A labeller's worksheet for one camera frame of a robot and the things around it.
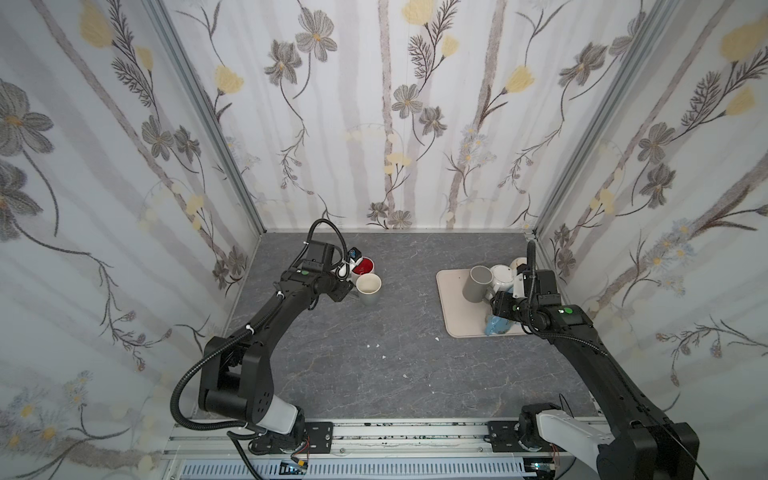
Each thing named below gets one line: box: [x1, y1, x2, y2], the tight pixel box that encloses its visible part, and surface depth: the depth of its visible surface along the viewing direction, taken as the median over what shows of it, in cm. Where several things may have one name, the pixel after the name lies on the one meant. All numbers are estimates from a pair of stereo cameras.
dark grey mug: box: [462, 265, 494, 303], surface depth 97 cm
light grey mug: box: [356, 273, 383, 307], surface depth 96 cm
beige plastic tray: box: [436, 268, 527, 338], surface depth 100 cm
